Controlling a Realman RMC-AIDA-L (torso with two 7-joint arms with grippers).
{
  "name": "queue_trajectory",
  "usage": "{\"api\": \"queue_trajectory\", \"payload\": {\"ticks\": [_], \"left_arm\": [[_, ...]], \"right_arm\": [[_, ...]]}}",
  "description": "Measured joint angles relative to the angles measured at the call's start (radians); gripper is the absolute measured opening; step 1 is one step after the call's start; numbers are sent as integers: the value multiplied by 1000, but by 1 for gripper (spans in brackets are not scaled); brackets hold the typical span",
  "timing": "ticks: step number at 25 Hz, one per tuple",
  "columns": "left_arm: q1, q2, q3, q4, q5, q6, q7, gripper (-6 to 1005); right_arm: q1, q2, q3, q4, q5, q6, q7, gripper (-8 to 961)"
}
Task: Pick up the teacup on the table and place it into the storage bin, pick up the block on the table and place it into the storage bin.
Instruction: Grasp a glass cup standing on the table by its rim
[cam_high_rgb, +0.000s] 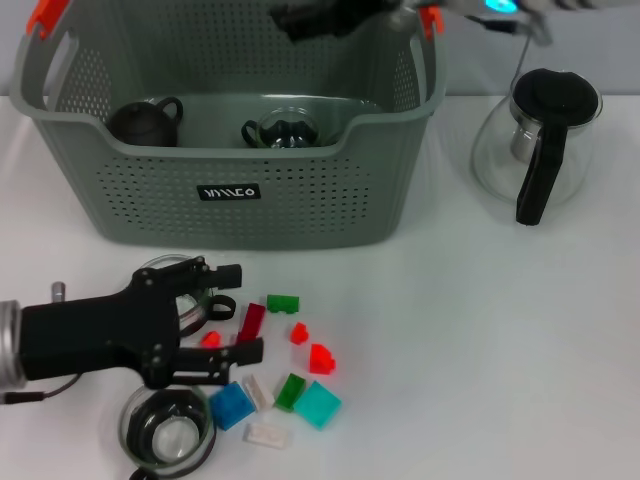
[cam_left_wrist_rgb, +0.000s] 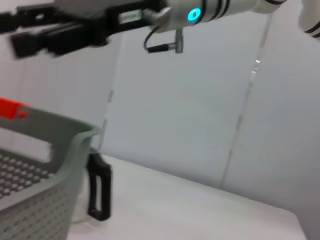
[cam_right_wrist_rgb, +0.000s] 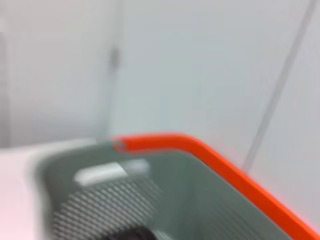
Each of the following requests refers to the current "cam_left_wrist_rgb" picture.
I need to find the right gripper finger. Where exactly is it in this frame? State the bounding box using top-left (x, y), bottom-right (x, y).
top-left (0, 7), bottom-right (61, 33)

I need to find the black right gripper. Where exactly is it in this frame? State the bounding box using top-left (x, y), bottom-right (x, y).
top-left (9, 0), bottom-right (171, 60)

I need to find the grey perforated storage basket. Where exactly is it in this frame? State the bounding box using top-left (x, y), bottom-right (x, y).
top-left (0, 97), bottom-right (102, 240)

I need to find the orange basket handle clip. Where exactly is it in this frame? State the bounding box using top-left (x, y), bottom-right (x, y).
top-left (0, 97), bottom-right (32, 120)

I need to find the glass carafe with black handle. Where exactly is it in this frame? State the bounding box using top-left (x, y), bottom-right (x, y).
top-left (72, 147), bottom-right (113, 226)

